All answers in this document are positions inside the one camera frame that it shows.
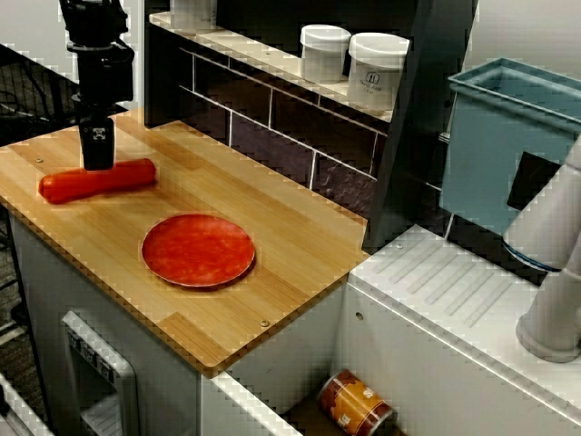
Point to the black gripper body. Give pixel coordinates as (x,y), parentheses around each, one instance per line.
(102,77)

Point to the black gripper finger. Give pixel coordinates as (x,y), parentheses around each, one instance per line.
(97,145)

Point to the red toy sausage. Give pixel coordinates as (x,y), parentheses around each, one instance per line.
(127,175)

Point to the red round plate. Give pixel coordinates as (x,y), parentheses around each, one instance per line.
(199,250)

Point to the white toy kitchen cabinet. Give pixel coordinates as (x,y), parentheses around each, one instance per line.
(45,281)

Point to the light wooden shelf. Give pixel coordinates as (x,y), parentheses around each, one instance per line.
(254,47)

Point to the dark tile backsplash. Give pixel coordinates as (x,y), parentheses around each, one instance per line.
(272,145)

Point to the white toy oven door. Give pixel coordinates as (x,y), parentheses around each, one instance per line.
(72,322)

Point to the plain white plastic jar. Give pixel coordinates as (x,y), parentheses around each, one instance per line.
(324,54)

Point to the black toy kitchen hutch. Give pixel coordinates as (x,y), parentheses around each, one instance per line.
(422,136)

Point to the orange soup can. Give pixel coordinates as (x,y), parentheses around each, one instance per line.
(351,402)

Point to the white toy sink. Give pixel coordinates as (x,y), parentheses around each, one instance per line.
(408,345)

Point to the teal plastic bin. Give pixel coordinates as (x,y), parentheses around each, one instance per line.
(476,159)

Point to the grey toy faucet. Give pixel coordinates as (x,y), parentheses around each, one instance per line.
(535,240)

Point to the aluminium frame rail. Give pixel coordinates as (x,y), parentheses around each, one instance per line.
(18,409)

